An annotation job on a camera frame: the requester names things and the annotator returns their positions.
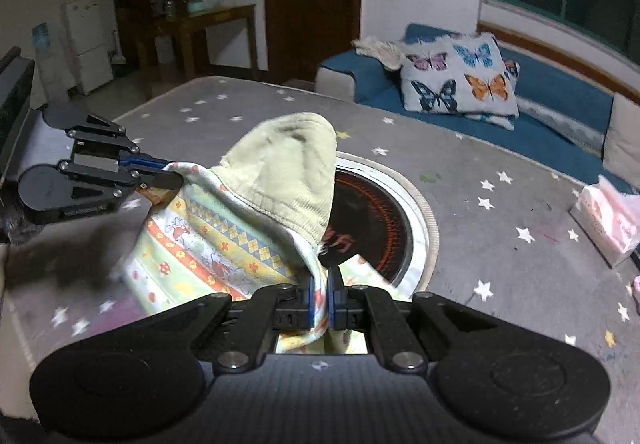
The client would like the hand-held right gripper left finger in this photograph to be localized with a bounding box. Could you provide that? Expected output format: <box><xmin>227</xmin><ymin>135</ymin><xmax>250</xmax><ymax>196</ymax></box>
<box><xmin>150</xmin><ymin>277</ymin><xmax>317</xmax><ymax>372</ymax></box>

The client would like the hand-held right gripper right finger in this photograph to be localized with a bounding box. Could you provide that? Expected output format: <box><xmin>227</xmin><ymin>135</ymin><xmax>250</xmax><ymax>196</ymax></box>
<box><xmin>327</xmin><ymin>269</ymin><xmax>496</xmax><ymax>372</ymax></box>

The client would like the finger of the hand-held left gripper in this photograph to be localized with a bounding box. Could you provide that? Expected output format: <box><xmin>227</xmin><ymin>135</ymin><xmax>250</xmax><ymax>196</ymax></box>
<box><xmin>57</xmin><ymin>159</ymin><xmax>184</xmax><ymax>216</ymax></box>
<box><xmin>67</xmin><ymin>111</ymin><xmax>168</xmax><ymax>171</ymax></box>

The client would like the patterned green child's garment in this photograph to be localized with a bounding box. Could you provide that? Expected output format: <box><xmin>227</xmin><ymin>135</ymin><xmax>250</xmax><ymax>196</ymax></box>
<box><xmin>122</xmin><ymin>111</ymin><xmax>381</xmax><ymax>355</ymax></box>

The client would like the round black induction cooktop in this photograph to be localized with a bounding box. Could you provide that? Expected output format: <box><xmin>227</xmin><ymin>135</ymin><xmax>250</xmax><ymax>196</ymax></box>
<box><xmin>320</xmin><ymin>164</ymin><xmax>416</xmax><ymax>285</ymax></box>

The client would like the white bin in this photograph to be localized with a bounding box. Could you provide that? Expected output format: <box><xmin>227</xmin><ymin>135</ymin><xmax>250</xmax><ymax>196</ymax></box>
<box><xmin>154</xmin><ymin>35</ymin><xmax>176</xmax><ymax>65</ymax></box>

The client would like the water dispenser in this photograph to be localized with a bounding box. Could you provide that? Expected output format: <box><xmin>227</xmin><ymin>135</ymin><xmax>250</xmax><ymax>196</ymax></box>
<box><xmin>31</xmin><ymin>22</ymin><xmax>68</xmax><ymax>105</ymax></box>

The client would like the white refrigerator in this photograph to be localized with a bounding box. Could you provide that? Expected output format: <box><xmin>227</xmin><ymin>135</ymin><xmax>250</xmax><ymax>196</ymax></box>
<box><xmin>62</xmin><ymin>0</ymin><xmax>115</xmax><ymax>95</ymax></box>

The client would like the wooden desk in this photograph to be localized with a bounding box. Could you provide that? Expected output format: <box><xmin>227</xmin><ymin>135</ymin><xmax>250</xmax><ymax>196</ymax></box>
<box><xmin>152</xmin><ymin>3</ymin><xmax>258</xmax><ymax>82</ymax></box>

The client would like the grey star-print tablecloth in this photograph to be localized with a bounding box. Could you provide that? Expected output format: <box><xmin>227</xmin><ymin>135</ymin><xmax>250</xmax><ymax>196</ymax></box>
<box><xmin>0</xmin><ymin>74</ymin><xmax>640</xmax><ymax>444</ymax></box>

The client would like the crumpled cream cloth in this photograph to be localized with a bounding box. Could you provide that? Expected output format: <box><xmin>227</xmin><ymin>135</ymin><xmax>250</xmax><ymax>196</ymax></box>
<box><xmin>352</xmin><ymin>35</ymin><xmax>407</xmax><ymax>71</ymax></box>

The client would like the butterfly print pillow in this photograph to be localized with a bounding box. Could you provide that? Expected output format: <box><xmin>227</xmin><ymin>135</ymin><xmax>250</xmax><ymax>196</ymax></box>
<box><xmin>400</xmin><ymin>32</ymin><xmax>521</xmax><ymax>117</ymax></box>

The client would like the pink tissue pack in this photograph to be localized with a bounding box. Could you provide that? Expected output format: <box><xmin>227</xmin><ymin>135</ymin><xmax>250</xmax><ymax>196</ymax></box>
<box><xmin>570</xmin><ymin>174</ymin><xmax>640</xmax><ymax>269</ymax></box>

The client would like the blue sofa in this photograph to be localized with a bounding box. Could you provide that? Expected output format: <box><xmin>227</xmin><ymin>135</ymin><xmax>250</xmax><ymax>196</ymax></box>
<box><xmin>315</xmin><ymin>22</ymin><xmax>640</xmax><ymax>195</ymax></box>

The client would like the plain beige pillow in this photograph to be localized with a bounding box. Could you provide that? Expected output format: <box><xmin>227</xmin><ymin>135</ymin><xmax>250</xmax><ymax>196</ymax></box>
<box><xmin>602</xmin><ymin>92</ymin><xmax>640</xmax><ymax>175</ymax></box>

